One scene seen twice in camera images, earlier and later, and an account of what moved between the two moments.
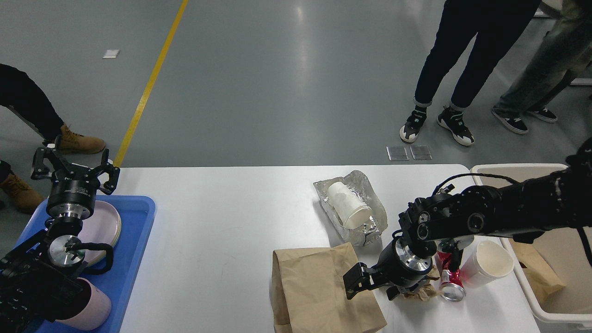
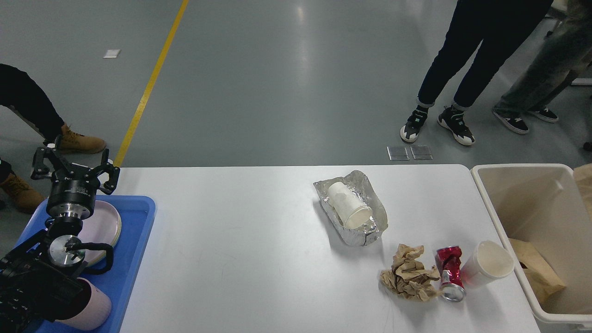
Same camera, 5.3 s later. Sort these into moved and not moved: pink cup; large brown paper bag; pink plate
Moved: large brown paper bag
Not moved: pink cup; pink plate
